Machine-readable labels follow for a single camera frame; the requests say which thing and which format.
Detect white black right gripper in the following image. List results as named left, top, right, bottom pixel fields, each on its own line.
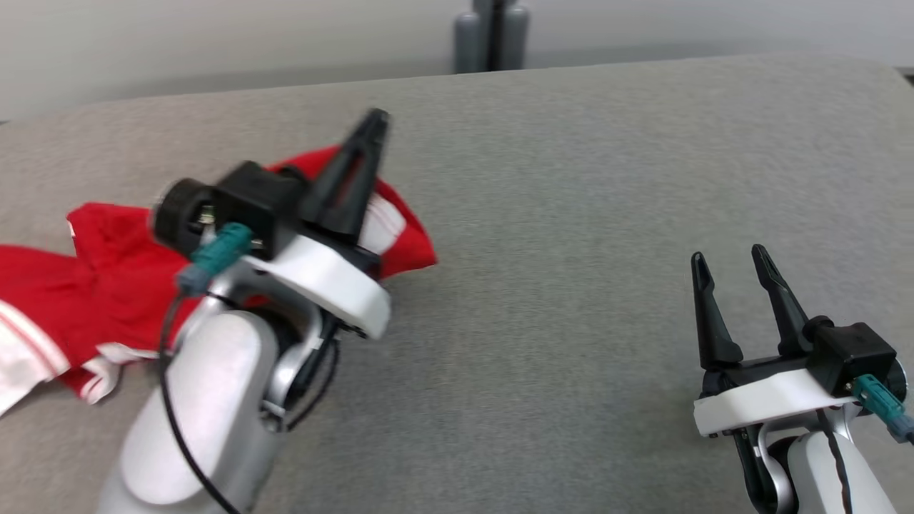
left=690, top=244, right=850, bottom=438

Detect teal left camera connector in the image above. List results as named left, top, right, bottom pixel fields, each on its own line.
left=175, top=223, right=255, bottom=297

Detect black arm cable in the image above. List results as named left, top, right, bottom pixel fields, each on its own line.
left=823, top=427, right=855, bottom=514
left=159, top=291, right=243, bottom=514

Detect teal right camera connector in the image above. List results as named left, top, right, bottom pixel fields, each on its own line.
left=851, top=374, right=914, bottom=443

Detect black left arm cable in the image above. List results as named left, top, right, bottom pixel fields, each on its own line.
left=159, top=291, right=243, bottom=514

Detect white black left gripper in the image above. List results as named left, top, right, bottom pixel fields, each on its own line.
left=243, top=111, right=392, bottom=340

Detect grey double partition post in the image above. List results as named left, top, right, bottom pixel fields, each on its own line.
left=453, top=0, right=531, bottom=74

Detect teal camera connector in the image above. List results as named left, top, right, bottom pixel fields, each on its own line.
left=851, top=374, right=914, bottom=443
left=175, top=223, right=255, bottom=297

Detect red white striped shorts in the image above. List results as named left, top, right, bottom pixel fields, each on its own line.
left=0, top=146, right=438, bottom=418

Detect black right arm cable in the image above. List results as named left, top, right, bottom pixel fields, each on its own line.
left=823, top=427, right=855, bottom=514

